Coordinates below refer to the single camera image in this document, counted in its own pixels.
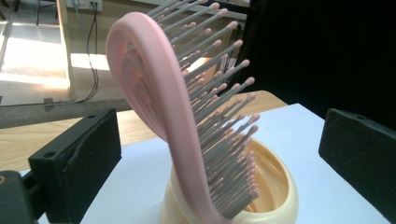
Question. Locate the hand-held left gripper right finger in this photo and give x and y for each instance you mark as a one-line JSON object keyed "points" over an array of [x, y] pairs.
{"points": [[361, 158]]}

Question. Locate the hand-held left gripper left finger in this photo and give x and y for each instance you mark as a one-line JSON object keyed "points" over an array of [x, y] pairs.
{"points": [[74, 165]]}

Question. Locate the cream ribbed cup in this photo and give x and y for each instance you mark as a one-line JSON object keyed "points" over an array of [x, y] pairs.
{"points": [[280, 199]]}

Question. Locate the pink hairbrush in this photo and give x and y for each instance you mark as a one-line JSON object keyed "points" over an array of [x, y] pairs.
{"points": [[162, 77]]}

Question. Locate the wooden table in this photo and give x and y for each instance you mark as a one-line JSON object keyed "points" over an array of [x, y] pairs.
{"points": [[18, 143]]}

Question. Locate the white table board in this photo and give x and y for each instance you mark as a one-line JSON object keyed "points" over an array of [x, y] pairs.
{"points": [[137, 180]]}

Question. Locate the black curtain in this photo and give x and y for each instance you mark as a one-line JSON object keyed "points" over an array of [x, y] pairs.
{"points": [[327, 46]]}

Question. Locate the white power strip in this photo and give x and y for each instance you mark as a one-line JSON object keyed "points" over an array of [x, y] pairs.
{"points": [[84, 3]]}

